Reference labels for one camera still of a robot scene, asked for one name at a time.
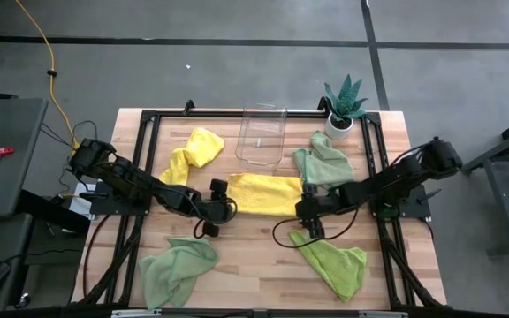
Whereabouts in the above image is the pale green microfiber towel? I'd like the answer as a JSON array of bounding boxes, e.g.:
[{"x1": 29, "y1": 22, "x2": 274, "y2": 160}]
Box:
[
  {"x1": 292, "y1": 130, "x2": 356, "y2": 186},
  {"x1": 138, "y1": 236, "x2": 220, "y2": 310}
]

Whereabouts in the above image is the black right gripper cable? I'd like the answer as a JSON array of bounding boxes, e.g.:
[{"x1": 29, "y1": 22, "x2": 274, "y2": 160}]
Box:
[{"x1": 271, "y1": 207, "x2": 361, "y2": 249}]

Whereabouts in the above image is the yellow extension cable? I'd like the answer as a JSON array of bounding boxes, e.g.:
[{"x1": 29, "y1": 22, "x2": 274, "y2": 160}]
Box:
[{"x1": 14, "y1": 0, "x2": 81, "y2": 149}]

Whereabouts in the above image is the red-handled hex key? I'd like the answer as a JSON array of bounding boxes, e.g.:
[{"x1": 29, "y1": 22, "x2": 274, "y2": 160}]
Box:
[{"x1": 0, "y1": 147, "x2": 16, "y2": 183}]

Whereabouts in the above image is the black aluminium frame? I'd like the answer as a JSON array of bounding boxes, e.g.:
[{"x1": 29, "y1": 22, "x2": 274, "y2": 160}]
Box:
[{"x1": 71, "y1": 99, "x2": 449, "y2": 318}]

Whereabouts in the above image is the clear plastic bin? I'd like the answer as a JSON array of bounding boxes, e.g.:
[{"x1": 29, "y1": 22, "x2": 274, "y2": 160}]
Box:
[{"x1": 235, "y1": 102, "x2": 288, "y2": 167}]

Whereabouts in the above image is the dark grey side table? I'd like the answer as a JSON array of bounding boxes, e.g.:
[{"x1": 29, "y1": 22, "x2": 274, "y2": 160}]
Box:
[{"x1": 0, "y1": 97, "x2": 49, "y2": 222}]

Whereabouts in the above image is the lime green microfiber towel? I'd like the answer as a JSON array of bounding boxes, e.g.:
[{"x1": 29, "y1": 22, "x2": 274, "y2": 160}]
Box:
[{"x1": 288, "y1": 230, "x2": 368, "y2": 304}]

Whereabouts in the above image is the black operator desk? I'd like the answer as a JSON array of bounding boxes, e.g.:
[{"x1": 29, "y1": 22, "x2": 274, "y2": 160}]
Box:
[{"x1": 0, "y1": 189, "x2": 92, "y2": 313}]

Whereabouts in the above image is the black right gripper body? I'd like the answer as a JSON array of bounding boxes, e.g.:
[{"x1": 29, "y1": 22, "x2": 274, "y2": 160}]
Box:
[{"x1": 302, "y1": 185, "x2": 344, "y2": 239}]

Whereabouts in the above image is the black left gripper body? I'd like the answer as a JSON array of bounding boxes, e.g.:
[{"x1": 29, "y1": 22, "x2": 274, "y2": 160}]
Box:
[{"x1": 194, "y1": 178, "x2": 229, "y2": 239}]

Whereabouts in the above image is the silver metal bracket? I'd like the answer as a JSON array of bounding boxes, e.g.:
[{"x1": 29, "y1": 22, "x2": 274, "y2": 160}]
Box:
[
  {"x1": 111, "y1": 308, "x2": 163, "y2": 318},
  {"x1": 358, "y1": 311, "x2": 409, "y2": 318}
]

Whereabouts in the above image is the yellow microfiber towel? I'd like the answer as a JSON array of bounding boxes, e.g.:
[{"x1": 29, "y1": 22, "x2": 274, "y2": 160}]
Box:
[
  {"x1": 226, "y1": 172, "x2": 304, "y2": 217},
  {"x1": 156, "y1": 126, "x2": 225, "y2": 186}
]

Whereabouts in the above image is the potted succulent white pot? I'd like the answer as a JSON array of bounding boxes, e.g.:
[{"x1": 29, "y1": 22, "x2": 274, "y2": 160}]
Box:
[{"x1": 323, "y1": 73, "x2": 369, "y2": 140}]

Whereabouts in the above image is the silver power supply box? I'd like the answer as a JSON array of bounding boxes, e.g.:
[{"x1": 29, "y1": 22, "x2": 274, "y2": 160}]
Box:
[{"x1": 68, "y1": 183, "x2": 96, "y2": 220}]

